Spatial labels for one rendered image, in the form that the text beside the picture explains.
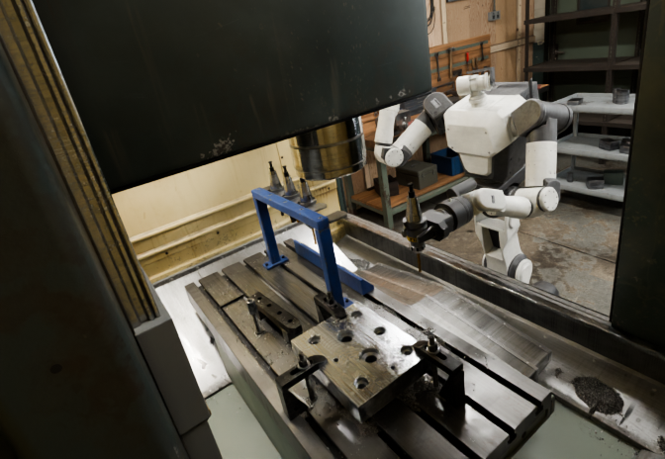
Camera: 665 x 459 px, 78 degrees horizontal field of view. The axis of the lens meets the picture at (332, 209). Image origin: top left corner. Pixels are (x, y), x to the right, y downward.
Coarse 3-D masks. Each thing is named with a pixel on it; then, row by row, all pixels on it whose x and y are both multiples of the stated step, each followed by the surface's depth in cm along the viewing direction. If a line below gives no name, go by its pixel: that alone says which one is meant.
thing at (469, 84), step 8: (456, 80) 145; (464, 80) 143; (472, 80) 142; (480, 80) 141; (456, 88) 145; (464, 88) 144; (472, 88) 143; (480, 88) 142; (472, 96) 146; (480, 96) 144
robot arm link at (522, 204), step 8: (520, 192) 134; (528, 192) 130; (536, 192) 128; (512, 200) 125; (520, 200) 126; (528, 200) 128; (512, 208) 124; (520, 208) 125; (528, 208) 127; (536, 208) 128; (504, 216) 126; (512, 216) 127; (520, 216) 127; (528, 216) 129; (536, 216) 130
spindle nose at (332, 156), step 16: (336, 128) 79; (352, 128) 81; (304, 144) 81; (320, 144) 80; (336, 144) 80; (352, 144) 82; (304, 160) 82; (320, 160) 81; (336, 160) 81; (352, 160) 82; (304, 176) 85; (320, 176) 83; (336, 176) 82
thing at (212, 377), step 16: (304, 224) 210; (256, 240) 197; (304, 240) 202; (224, 256) 189; (240, 256) 191; (336, 256) 196; (192, 272) 182; (208, 272) 183; (160, 288) 175; (176, 288) 175; (176, 304) 170; (176, 320) 164; (192, 320) 165; (192, 336) 160; (208, 336) 160; (192, 352) 155; (208, 352) 155; (192, 368) 150; (208, 368) 151; (224, 368) 151; (208, 384) 147; (224, 384) 147
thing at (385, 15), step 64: (64, 0) 47; (128, 0) 51; (192, 0) 55; (256, 0) 60; (320, 0) 65; (384, 0) 72; (64, 64) 49; (128, 64) 52; (192, 64) 57; (256, 64) 62; (320, 64) 68; (384, 64) 76; (128, 128) 54; (192, 128) 59; (256, 128) 64; (320, 128) 71
